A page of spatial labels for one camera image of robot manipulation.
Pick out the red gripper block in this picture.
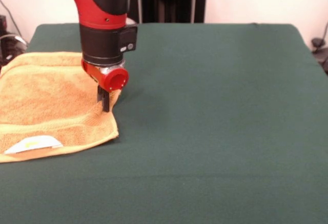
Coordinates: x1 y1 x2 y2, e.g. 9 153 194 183
81 59 130 113

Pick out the orange terry towel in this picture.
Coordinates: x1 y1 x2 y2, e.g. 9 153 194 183
0 51 121 164

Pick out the black stand foot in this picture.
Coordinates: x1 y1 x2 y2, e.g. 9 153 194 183
0 31 28 67
311 37 328 75

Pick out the dark green table cloth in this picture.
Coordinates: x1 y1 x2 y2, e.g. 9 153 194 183
0 23 328 224

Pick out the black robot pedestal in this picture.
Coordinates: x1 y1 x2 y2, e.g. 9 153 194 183
127 0 213 24

